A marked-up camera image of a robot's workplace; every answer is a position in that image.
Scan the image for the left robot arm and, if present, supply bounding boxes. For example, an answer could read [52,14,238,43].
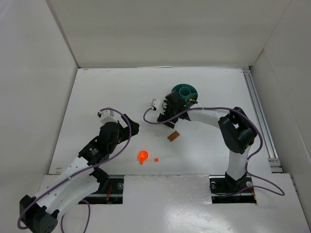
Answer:
[17,110,139,233]

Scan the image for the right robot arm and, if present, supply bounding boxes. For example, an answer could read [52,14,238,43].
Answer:
[151,91,258,193]

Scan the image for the teal round divided container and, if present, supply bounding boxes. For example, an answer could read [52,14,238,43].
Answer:
[172,83,198,102]

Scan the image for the brown flat lego plate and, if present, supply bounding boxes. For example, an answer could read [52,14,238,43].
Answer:
[167,131,180,142]

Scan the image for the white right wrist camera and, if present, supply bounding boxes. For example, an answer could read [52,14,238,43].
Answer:
[151,99,167,114]

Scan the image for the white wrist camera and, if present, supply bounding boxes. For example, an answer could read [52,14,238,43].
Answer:
[151,99,167,114]
[98,110,117,125]

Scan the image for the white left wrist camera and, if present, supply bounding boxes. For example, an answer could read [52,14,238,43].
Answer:
[98,110,117,125]

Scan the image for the orange plastic ring disc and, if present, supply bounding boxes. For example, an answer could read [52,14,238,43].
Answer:
[138,150,149,164]

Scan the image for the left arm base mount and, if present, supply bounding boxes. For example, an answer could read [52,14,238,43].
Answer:
[83,175,124,205]

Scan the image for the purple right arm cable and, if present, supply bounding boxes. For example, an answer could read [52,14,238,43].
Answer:
[143,106,285,197]

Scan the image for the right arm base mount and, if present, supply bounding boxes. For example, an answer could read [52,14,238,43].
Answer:
[209,176,257,204]

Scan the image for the aluminium rail at right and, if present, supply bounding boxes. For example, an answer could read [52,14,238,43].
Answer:
[242,68,283,173]

